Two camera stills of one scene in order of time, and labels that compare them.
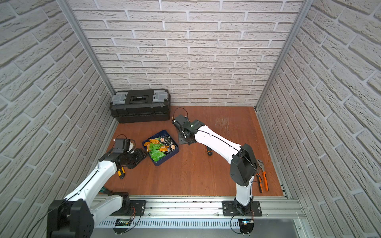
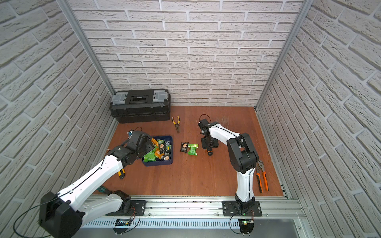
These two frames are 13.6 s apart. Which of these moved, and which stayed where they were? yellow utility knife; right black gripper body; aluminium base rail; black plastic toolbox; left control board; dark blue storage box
Moved: right black gripper body; dark blue storage box
Stayed: yellow utility knife; black plastic toolbox; aluminium base rail; left control board
